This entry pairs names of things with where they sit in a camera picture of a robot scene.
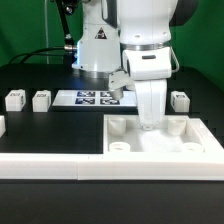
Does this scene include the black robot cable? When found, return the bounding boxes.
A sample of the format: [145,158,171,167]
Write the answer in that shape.
[7,0,78,65]

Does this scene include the white sheet with markers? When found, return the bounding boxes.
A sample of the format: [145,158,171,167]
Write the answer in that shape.
[53,90,136,107]

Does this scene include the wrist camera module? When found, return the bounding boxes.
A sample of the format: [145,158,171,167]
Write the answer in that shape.
[108,70,134,100]

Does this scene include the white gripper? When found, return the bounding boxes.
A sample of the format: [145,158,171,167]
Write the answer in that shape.
[122,47,172,130]

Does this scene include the white square table top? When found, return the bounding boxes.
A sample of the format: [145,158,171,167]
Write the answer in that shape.
[103,115,224,153]

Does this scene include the white U-shaped obstacle fence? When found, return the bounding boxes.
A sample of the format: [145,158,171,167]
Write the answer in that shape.
[0,115,224,181]

